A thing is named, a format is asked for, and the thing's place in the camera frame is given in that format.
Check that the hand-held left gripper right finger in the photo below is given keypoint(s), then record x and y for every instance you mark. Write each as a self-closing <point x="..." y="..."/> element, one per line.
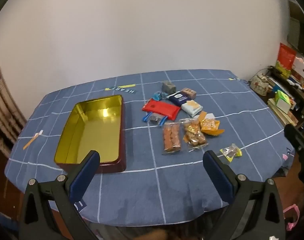
<point x="217" y="177"/>

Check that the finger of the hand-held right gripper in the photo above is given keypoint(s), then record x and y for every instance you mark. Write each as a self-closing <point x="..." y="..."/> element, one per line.
<point x="298" y="140"/>

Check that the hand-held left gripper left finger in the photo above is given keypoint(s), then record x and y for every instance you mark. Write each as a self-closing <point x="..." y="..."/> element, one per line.
<point x="84" y="178"/>

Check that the small yellow green packet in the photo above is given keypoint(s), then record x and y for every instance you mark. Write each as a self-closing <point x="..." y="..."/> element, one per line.
<point x="230" y="153"/>

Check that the dark red tin box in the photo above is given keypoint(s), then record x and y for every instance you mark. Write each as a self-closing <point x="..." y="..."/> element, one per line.
<point x="92" y="135"/>

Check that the clear pack of nut snacks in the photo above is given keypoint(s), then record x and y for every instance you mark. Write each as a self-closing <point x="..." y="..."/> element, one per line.
<point x="194" y="133"/>

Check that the yellow orange snack packet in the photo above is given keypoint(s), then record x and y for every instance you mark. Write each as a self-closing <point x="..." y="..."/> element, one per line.
<point x="210" y="127"/>

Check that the clear pack of orange cookies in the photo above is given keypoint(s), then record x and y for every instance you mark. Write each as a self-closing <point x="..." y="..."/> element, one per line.
<point x="171" y="138"/>

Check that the light blue snack packet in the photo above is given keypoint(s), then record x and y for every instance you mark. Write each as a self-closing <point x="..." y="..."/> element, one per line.
<point x="192" y="107"/>

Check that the dark candy with blue ends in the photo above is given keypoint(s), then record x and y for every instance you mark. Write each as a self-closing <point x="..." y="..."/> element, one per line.
<point x="154" y="119"/>

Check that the dark blue snack packet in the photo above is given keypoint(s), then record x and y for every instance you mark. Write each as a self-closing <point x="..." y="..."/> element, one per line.
<point x="178" y="99"/>

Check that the red snack packet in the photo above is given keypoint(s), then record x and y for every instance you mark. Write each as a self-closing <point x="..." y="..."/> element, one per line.
<point x="160" y="108"/>

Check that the brown snack packet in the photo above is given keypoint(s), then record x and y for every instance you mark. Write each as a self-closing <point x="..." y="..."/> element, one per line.
<point x="188" y="93"/>

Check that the grey snack packet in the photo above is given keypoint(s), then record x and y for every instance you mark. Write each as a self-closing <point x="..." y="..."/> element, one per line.
<point x="169" y="87"/>

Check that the green and white box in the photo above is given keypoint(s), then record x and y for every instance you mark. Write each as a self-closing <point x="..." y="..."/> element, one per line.
<point x="283" y="101"/>

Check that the black shelf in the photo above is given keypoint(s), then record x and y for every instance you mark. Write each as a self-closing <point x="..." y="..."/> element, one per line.
<point x="300" y="97"/>

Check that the white paper piece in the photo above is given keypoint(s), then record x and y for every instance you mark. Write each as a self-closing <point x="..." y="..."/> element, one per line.
<point x="210" y="116"/>

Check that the orange paper strip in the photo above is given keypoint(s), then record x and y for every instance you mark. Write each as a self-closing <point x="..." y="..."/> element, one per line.
<point x="202" y="116"/>

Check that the orange and white stick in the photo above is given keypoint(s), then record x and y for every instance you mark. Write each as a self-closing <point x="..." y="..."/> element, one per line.
<point x="32" y="141"/>

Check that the blue checked tablecloth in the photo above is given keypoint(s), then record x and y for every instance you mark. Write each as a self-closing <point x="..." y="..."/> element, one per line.
<point x="147" y="192"/>

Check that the white cardboard box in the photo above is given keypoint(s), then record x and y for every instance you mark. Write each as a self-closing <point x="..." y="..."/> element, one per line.
<point x="301" y="67"/>

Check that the red gift box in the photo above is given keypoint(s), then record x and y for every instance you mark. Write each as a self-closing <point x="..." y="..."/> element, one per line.
<point x="286" y="56"/>

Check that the beige curtain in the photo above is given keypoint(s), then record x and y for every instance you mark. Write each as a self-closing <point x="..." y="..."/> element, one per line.
<point x="4" y="105"/>

